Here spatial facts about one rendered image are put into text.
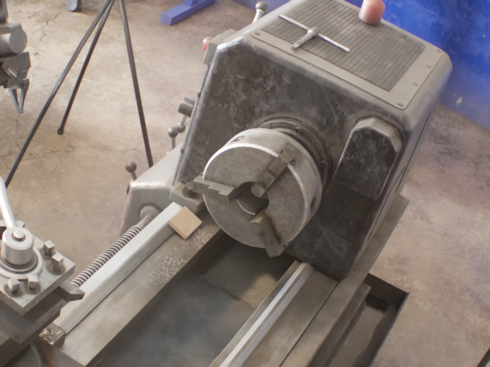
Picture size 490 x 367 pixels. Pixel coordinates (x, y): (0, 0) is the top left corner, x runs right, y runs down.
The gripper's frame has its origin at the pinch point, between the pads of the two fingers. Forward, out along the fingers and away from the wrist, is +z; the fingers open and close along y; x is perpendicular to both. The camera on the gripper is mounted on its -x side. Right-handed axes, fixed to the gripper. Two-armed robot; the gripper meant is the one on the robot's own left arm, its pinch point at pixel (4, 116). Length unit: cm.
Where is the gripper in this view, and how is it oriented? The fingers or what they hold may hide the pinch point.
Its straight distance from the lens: 191.0
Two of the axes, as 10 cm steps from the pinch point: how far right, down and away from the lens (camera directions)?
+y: 5.7, -3.3, 7.5
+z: 1.5, 9.4, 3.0
